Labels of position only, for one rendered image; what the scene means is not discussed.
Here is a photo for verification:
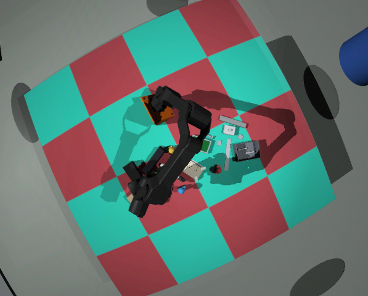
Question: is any brown date stamp with blue top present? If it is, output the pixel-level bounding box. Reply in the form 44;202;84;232
177;185;186;194

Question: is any white cylinder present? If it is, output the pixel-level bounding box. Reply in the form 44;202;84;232
160;163;185;182

